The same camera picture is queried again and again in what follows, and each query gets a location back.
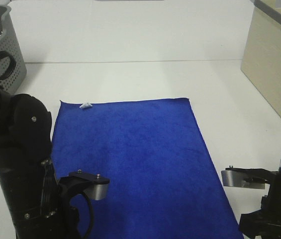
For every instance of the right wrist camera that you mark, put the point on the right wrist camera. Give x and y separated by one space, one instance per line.
252 178

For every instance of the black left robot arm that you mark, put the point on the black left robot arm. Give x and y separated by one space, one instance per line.
25 126

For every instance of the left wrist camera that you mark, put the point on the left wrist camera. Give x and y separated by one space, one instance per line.
94 186

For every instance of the blue towel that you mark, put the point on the blue towel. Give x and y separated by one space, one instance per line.
163 184

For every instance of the grey perforated plastic basket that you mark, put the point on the grey perforated plastic basket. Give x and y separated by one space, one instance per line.
12 65

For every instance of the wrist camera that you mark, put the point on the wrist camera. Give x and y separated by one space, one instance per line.
94 186
252 178

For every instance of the beige storage box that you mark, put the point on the beige storage box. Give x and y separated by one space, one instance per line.
261 61

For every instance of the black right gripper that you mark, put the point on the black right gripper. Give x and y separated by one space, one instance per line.
265 222

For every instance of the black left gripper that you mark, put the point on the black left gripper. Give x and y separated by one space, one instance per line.
41 205

